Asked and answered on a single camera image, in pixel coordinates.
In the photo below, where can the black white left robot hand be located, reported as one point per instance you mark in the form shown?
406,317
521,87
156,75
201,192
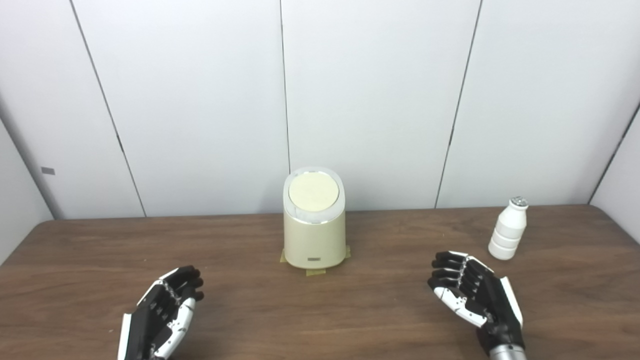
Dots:
150,320

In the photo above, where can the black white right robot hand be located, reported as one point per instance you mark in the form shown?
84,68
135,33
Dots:
485,300

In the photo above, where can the small white plastic bottle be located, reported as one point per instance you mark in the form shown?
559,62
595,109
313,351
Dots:
507,232

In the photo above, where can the cream-colored bin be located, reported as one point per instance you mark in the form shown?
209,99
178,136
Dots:
315,240

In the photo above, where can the cream round bin lid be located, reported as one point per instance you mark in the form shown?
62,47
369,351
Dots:
314,192

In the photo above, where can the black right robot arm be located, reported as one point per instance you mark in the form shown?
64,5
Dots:
507,353

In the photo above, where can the small grey wall tag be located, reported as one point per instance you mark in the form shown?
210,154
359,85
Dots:
48,171

